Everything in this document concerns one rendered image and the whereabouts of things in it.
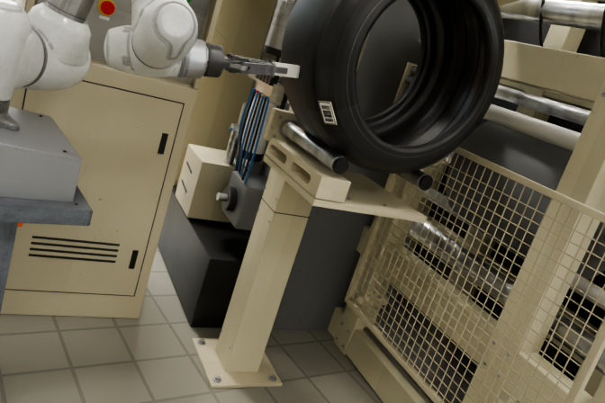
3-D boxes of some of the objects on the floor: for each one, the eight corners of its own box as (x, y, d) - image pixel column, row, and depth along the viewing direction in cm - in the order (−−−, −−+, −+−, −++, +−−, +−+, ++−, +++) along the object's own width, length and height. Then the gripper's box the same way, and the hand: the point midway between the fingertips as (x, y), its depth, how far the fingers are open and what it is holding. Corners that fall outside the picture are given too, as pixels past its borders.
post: (212, 352, 202) (460, -461, 144) (246, 352, 208) (495, -426, 150) (222, 374, 190) (495, -496, 133) (257, 374, 197) (532, -456, 139)
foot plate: (191, 340, 204) (193, 335, 204) (257, 341, 217) (257, 336, 217) (210, 388, 181) (212, 382, 181) (282, 386, 194) (284, 380, 194)
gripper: (213, 47, 117) (311, 60, 128) (198, 39, 129) (290, 52, 139) (209, 81, 120) (306, 92, 130) (194, 70, 131) (285, 81, 141)
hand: (285, 69), depth 133 cm, fingers closed
